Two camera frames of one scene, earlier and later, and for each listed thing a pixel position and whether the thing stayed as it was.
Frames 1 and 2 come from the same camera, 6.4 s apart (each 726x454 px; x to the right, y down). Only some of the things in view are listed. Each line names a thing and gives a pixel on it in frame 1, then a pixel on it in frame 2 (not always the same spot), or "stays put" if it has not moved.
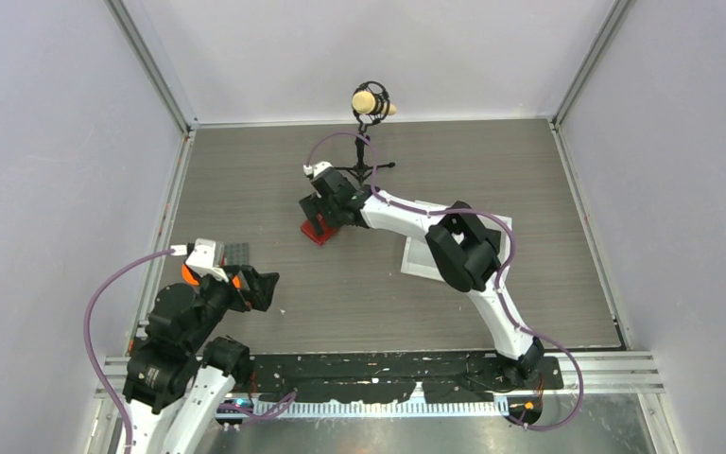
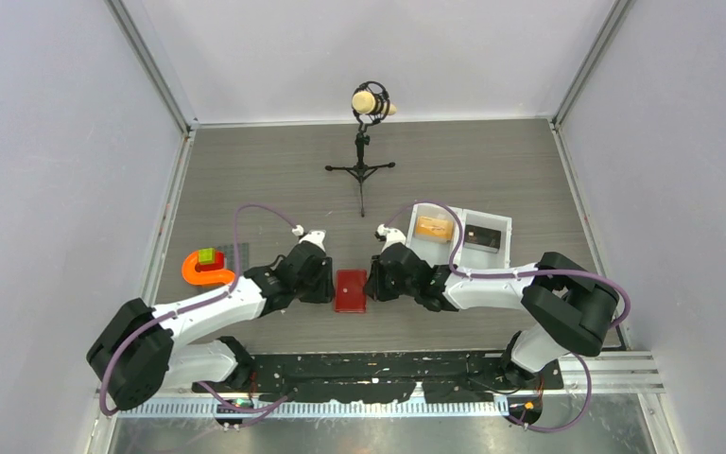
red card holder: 308,227 to 350,292
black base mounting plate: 389,377 stays put
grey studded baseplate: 236,254 stays put
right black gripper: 313,210 to 375,289
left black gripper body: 220,295 to 325,263
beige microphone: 365,103 stays put
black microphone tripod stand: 363,123 stays put
